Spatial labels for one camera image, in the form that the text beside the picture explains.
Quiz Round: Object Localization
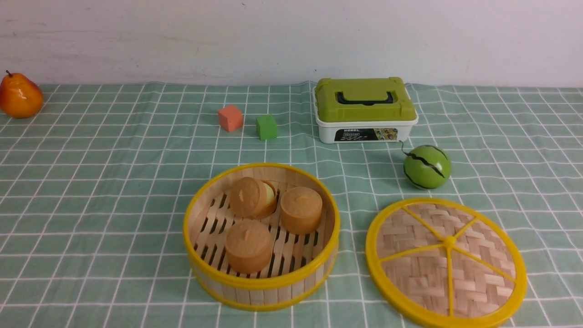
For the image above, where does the yellow bamboo steamer basket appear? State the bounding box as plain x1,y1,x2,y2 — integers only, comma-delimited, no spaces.
183,163,341,311

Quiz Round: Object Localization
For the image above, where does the brown bun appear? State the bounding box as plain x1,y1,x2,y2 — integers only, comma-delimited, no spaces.
225,220,273,274
280,186,323,235
230,177,277,220

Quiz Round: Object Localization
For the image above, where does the green lidded white toolbox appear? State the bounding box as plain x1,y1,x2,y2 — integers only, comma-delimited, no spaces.
312,77,419,144

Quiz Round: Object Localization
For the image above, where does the orange toy pear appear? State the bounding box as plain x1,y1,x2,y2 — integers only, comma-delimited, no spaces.
0,70,44,118

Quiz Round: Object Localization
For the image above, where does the green toy watermelon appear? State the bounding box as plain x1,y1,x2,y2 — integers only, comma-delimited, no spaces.
399,140,452,190

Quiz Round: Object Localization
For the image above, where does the brown bun back left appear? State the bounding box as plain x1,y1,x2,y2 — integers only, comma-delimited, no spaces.
230,177,277,220

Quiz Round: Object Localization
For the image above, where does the orange foam cube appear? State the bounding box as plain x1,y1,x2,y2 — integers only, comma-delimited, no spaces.
217,105,244,133

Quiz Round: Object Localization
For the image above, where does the brown bun back right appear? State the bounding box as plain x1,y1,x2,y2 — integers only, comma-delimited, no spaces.
280,186,323,235

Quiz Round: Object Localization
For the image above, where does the brown bun front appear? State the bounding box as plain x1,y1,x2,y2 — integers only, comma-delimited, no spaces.
225,220,273,274

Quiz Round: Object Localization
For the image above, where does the green checkered tablecloth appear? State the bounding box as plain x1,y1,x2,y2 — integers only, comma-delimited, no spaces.
0,82,583,328

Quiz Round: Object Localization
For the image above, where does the green foam cube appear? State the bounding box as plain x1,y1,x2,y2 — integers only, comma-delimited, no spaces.
256,114,278,141

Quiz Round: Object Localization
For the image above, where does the yellow woven bamboo steamer lid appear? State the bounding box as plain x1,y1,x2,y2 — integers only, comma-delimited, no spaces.
365,198,527,328

